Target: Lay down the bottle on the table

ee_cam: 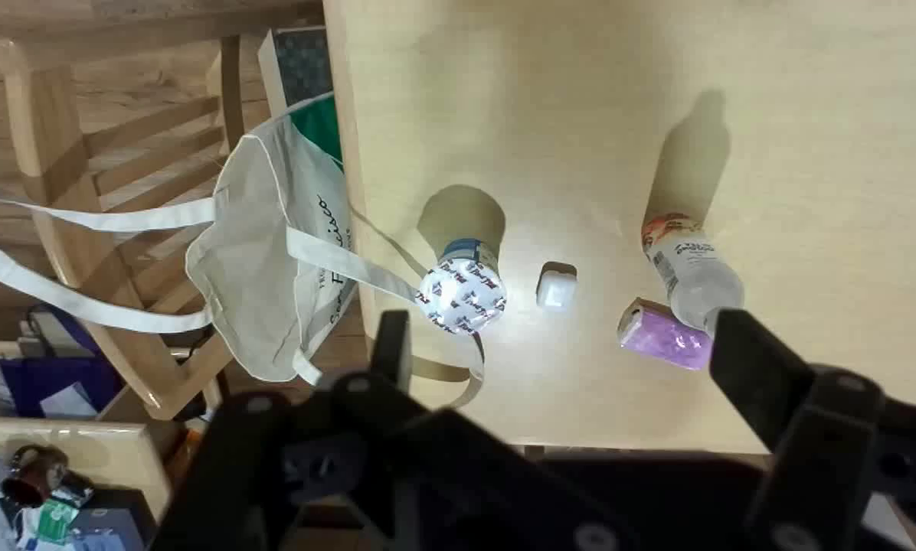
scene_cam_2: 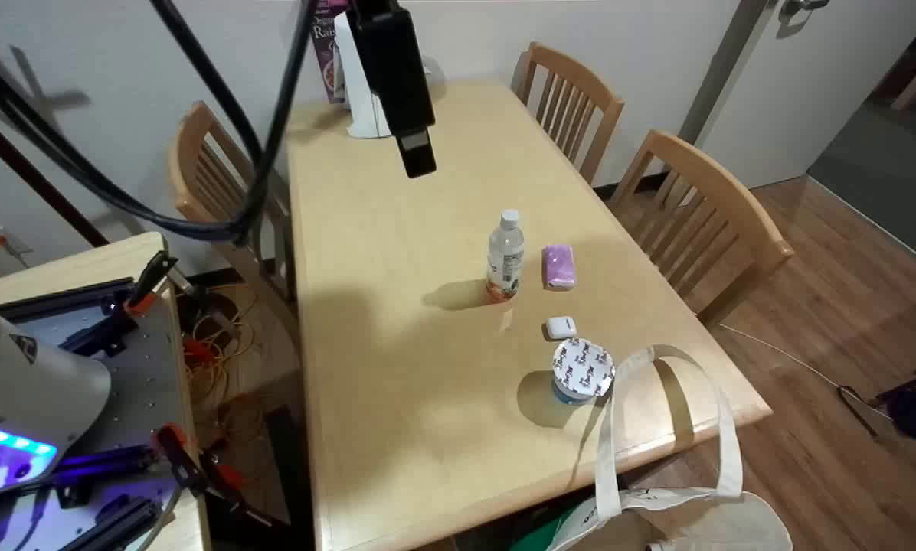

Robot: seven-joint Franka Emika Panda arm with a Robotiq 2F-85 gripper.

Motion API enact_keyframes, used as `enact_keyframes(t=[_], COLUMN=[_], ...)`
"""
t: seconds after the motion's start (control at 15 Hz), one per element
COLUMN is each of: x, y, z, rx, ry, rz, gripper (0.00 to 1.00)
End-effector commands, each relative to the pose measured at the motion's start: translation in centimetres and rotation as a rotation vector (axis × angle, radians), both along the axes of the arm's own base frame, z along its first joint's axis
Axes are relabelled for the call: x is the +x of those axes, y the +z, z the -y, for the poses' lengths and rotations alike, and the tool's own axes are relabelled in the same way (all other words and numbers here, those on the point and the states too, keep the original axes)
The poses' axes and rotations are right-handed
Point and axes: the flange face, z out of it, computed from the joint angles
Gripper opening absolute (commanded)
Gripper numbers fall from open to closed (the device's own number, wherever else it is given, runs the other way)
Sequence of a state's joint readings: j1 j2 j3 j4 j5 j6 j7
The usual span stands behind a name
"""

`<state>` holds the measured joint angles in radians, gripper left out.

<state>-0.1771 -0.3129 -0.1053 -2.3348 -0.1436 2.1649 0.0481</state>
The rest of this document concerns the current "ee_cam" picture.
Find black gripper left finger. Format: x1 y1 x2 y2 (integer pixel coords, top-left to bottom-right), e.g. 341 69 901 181
147 308 543 551

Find blue books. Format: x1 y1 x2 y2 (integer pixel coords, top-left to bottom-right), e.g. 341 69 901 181
0 350 129 422

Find dark red cup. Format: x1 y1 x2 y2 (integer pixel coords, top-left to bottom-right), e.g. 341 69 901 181
0 445 70 510

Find wooden slat-back chair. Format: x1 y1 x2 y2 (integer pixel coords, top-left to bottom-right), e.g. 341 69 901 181
0 35 274 422

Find cup with printed lid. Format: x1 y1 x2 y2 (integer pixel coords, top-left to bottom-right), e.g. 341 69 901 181
417 235 512 337

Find purple marker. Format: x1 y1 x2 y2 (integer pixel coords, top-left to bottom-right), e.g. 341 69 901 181
614 293 716 374

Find green and black box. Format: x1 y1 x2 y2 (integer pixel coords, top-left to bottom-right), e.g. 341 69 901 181
254 26 346 173

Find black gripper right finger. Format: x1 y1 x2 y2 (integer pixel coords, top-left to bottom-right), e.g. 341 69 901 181
707 305 916 551

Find beige canvas tote bag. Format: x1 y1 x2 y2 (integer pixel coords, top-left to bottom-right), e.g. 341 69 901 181
0 96 490 411

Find low wooden table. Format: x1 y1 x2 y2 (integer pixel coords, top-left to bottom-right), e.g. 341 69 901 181
0 413 177 551

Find clear plastic bottle white cap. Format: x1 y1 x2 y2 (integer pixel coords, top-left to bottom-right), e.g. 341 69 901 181
637 211 747 337

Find white earbuds case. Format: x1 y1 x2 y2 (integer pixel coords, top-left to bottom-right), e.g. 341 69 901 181
533 261 582 313

